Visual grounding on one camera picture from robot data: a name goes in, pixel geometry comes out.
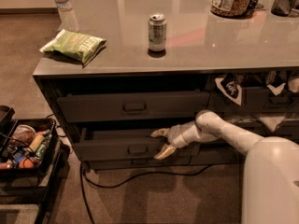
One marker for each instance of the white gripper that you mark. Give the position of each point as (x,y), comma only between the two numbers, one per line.
(175,134)

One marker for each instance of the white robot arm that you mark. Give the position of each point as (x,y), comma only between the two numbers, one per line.
(270,193)

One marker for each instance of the grey drawer cabinet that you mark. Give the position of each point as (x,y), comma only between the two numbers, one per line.
(161,62)

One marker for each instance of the white paper in drawer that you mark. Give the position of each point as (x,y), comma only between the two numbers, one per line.
(272,121)

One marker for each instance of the black white snack bag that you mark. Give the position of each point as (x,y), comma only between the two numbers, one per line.
(230,87)

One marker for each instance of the silver soda can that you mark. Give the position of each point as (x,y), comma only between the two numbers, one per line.
(157,31)

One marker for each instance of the green chip bag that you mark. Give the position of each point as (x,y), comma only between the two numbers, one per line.
(77,46)

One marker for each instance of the black bin with groceries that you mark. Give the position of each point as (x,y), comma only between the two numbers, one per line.
(27,146)

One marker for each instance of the clear plastic water bottle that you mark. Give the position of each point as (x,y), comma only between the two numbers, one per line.
(67,15)

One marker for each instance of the dark glass container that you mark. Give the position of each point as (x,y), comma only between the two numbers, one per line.
(283,8)

